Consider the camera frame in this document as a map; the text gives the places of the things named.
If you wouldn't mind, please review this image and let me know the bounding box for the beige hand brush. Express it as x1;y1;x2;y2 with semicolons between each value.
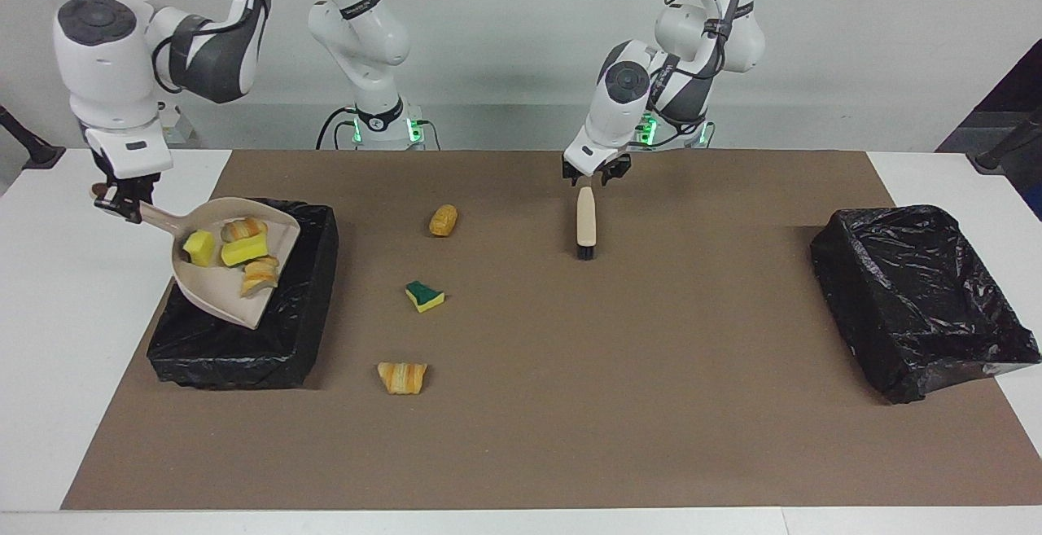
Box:
575;186;599;261

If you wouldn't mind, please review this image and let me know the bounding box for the green topped yellow sponge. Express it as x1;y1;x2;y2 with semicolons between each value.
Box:
182;230;217;267

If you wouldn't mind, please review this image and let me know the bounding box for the beige plastic dustpan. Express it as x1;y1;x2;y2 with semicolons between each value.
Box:
90;182;302;331

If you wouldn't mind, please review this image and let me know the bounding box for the curled orange croissant piece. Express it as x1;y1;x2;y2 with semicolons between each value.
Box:
221;217;268;244

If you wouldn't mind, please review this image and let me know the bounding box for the pale flaky bread chunk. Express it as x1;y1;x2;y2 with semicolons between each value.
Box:
241;257;280;298

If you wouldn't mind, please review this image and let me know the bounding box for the green yellow sponge wedge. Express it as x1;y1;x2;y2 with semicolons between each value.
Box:
405;279;447;314

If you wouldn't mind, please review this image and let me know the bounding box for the black bag-lined bin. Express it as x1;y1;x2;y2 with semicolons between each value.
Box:
147;198;340;391
809;205;1042;405

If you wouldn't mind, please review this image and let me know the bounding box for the white power strip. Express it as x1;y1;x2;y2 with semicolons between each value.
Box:
159;105;195;145

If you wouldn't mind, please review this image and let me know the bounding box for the black angled stand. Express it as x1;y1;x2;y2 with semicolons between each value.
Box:
966;107;1042;175
0;103;67;170

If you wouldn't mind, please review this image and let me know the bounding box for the flat striped pastry piece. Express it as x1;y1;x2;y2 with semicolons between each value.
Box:
377;362;429;396

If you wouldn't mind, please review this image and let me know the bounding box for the brown table mat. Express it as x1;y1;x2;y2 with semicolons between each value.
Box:
61;150;1042;511

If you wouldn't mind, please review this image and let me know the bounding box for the black right base cable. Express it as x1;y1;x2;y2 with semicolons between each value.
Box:
316;108;359;151

